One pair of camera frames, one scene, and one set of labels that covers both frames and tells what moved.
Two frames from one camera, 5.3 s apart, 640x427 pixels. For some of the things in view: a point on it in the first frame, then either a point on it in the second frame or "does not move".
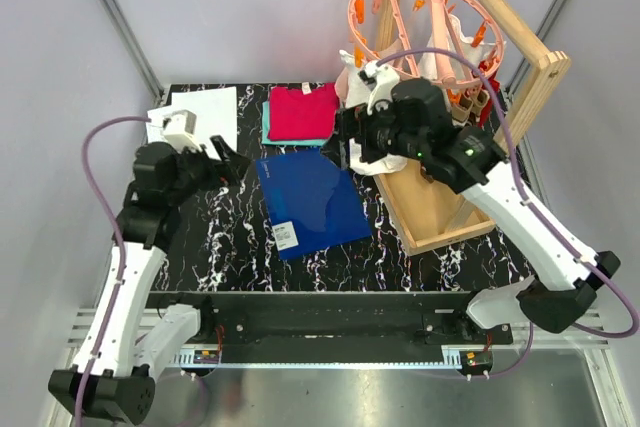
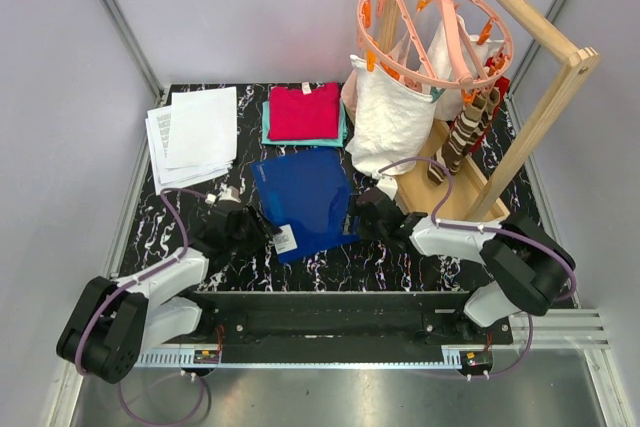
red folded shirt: x=302 y=112 does not move
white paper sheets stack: x=216 y=115 does not move
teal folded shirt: x=271 y=142 does not move
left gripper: x=230 y=170 -> x=258 y=224
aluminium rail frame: x=539 y=379 does not move
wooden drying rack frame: x=425 y=209 -> x=470 y=193
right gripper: x=354 y=124 -> x=346 y=226
